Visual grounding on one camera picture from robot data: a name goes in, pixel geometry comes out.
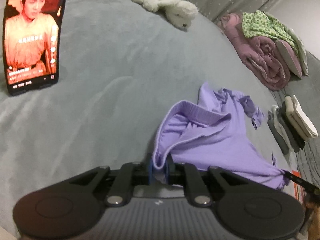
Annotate white plush dog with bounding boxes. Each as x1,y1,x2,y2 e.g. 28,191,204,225
130,0,199,29

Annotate stack of folded clothes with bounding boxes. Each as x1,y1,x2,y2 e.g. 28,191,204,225
267,95,319,155

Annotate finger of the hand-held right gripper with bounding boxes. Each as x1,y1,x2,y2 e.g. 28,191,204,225
284,170,320,196

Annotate purple pants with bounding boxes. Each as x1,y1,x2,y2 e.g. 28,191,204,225
151,81,293,190

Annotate green patterned cloth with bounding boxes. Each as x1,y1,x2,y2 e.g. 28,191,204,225
241,10,299,50

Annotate grey bed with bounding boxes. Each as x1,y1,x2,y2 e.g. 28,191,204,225
0,0,320,240

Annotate smartphone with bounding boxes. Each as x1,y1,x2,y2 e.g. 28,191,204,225
2,0,70,97

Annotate white pillow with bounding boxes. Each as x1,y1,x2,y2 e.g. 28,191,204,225
287,27,310,77

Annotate pink pillow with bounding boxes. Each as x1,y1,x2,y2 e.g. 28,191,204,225
275,39,303,79

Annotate folded pink quilt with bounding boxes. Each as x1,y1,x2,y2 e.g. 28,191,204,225
217,12,292,91

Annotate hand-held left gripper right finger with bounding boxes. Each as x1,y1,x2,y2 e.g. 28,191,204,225
165,156,252,207

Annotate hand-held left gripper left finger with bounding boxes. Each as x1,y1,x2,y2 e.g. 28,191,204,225
66,159,154,207

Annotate orange book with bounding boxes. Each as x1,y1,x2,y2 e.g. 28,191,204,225
291,171,308,203

